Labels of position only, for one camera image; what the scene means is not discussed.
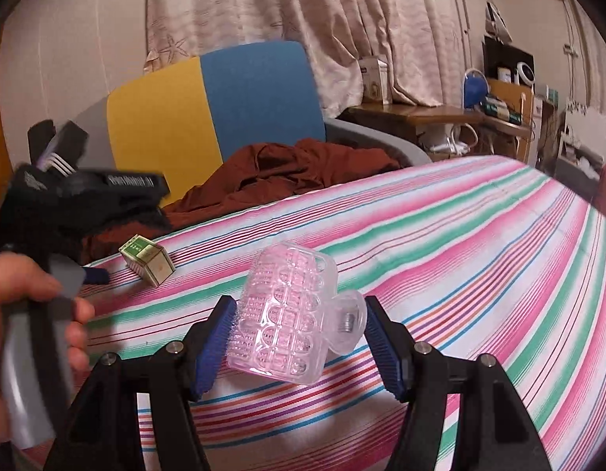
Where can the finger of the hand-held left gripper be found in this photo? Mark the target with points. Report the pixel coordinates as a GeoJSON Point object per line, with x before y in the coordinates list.
{"type": "Point", "coordinates": [97, 275]}
{"type": "Point", "coordinates": [146, 213]}

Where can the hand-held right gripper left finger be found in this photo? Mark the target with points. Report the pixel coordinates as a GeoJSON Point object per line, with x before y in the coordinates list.
{"type": "Point", "coordinates": [214, 348]}

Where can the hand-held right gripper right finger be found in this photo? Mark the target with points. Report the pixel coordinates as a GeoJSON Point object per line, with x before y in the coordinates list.
{"type": "Point", "coordinates": [386, 353]}

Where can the green white small box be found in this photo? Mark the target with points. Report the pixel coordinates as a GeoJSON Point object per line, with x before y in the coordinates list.
{"type": "Point", "coordinates": [148, 260]}

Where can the pink hair clip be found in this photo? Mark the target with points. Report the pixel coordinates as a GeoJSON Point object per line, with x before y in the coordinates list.
{"type": "Point", "coordinates": [288, 314]}

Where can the person's left hand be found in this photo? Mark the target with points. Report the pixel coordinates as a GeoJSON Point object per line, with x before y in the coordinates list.
{"type": "Point", "coordinates": [18, 277]}

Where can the grey yellow blue chair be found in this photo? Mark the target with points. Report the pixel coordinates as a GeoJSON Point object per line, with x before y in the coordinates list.
{"type": "Point", "coordinates": [210, 113]}

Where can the striped tablecloth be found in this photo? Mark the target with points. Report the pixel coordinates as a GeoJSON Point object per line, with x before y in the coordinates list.
{"type": "Point", "coordinates": [455, 255]}

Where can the brown cloth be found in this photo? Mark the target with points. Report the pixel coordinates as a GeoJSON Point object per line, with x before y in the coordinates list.
{"type": "Point", "coordinates": [283, 171]}

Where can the wooden side desk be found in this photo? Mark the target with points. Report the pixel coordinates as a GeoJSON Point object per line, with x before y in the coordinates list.
{"type": "Point", "coordinates": [420, 115]}

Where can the beige printed curtain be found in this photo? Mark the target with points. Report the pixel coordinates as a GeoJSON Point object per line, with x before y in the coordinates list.
{"type": "Point", "coordinates": [308, 19]}

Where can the white carton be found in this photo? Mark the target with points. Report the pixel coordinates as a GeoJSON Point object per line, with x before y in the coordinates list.
{"type": "Point", "coordinates": [376, 81]}

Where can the white printed bag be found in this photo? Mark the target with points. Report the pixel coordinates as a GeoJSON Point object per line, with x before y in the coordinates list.
{"type": "Point", "coordinates": [585, 132]}

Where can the white round device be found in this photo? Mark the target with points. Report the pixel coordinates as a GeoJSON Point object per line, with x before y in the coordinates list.
{"type": "Point", "coordinates": [524, 73]}

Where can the metal rack pole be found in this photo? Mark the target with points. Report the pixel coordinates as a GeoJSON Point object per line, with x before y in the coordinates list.
{"type": "Point", "coordinates": [462, 14]}

